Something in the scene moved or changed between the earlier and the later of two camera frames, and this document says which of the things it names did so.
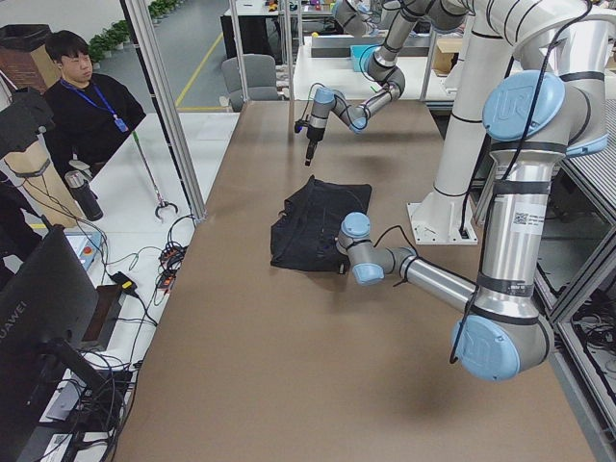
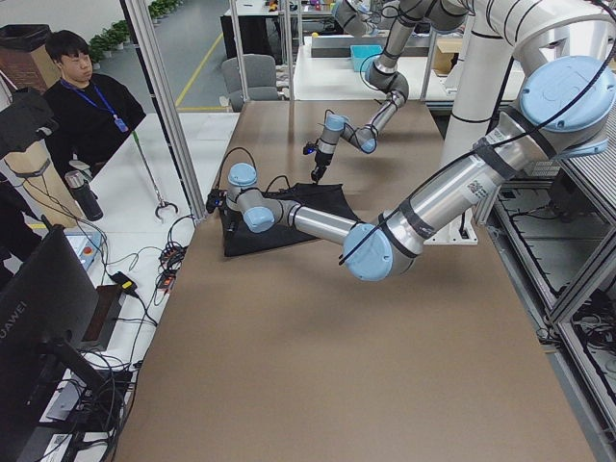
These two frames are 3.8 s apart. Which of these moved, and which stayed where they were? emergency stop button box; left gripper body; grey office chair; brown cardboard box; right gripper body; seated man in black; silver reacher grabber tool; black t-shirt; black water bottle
Moved: right gripper body; black t-shirt; left gripper body
Stayed: grey office chair; brown cardboard box; emergency stop button box; silver reacher grabber tool; black water bottle; seated man in black
